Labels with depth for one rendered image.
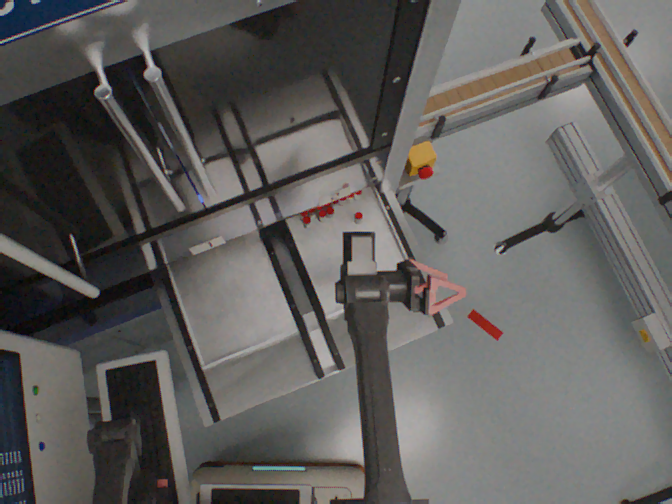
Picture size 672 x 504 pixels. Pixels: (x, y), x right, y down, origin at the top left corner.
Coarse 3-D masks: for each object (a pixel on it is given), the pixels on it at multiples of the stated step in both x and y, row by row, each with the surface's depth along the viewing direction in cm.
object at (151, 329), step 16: (144, 320) 188; (160, 320) 197; (96, 336) 183; (112, 336) 191; (128, 336) 199; (144, 336) 209; (160, 336) 219; (96, 352) 202; (112, 352) 212; (128, 352) 222
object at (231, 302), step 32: (192, 256) 159; (224, 256) 159; (256, 256) 159; (192, 288) 157; (224, 288) 157; (256, 288) 157; (192, 320) 155; (224, 320) 155; (256, 320) 155; (288, 320) 155; (224, 352) 153
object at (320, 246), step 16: (368, 192) 165; (352, 208) 164; (368, 208) 164; (384, 208) 160; (288, 224) 159; (320, 224) 162; (336, 224) 162; (352, 224) 163; (368, 224) 163; (384, 224) 163; (304, 240) 161; (320, 240) 161; (336, 240) 161; (384, 240) 162; (304, 256) 160; (320, 256) 160; (336, 256) 160; (384, 256) 160; (400, 256) 161; (320, 272) 159; (336, 272) 159; (320, 288) 158; (320, 304) 156; (336, 304) 157
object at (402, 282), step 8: (400, 264) 108; (384, 272) 104; (392, 272) 104; (400, 272) 105; (408, 272) 103; (392, 280) 103; (400, 280) 103; (408, 280) 103; (416, 280) 101; (392, 288) 103; (400, 288) 103; (408, 288) 103; (392, 296) 103; (400, 296) 104; (408, 296) 103; (408, 304) 103; (416, 304) 102
